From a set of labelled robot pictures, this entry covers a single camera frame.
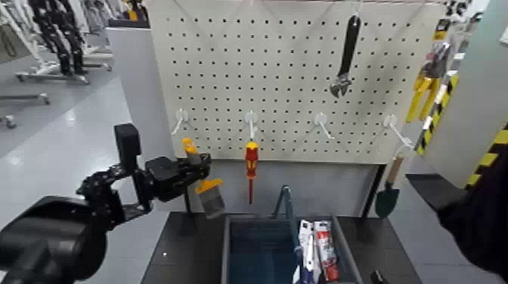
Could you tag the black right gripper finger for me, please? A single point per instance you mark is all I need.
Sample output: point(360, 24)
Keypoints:
point(377, 277)

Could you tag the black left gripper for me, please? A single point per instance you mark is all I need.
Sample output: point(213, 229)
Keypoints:
point(164, 178)

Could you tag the yellow grey paint brush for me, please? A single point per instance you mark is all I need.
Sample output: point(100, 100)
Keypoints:
point(210, 194)

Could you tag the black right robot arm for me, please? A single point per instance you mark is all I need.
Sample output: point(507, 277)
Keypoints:
point(480, 222)

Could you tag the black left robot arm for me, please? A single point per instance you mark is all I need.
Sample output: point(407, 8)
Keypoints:
point(51, 238)

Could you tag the grey plastic crate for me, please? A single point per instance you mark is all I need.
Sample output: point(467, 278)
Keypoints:
point(347, 254)

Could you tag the white pegboard hook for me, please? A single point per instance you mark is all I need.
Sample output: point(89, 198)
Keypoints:
point(391, 122)
point(181, 117)
point(320, 119)
point(251, 119)

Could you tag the red yellow screwdriver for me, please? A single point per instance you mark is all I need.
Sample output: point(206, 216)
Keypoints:
point(251, 156)

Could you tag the red white tool package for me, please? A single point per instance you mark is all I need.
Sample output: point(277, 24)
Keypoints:
point(326, 246)

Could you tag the white pegboard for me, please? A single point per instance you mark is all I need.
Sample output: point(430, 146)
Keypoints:
point(278, 79)

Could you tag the black humanoid robot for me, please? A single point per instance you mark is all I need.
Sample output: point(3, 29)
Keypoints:
point(59, 35)

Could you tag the black adjustable wrench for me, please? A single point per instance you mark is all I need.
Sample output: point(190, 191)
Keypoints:
point(350, 43)

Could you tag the grey board hazard stripe edge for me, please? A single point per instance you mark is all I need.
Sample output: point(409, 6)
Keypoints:
point(472, 99)

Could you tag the white humanoid robot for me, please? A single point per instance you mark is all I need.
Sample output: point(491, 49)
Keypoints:
point(20, 35)

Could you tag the yellow black hang tag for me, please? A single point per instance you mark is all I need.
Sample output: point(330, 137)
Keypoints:
point(440, 28)

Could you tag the black pegboard support post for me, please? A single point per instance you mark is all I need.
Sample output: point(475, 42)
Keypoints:
point(187, 202)
point(373, 190)

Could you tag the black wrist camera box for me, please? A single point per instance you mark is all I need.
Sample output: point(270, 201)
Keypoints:
point(127, 144)

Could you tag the yellow black striped post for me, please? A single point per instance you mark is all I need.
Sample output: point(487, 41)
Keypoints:
point(436, 113)

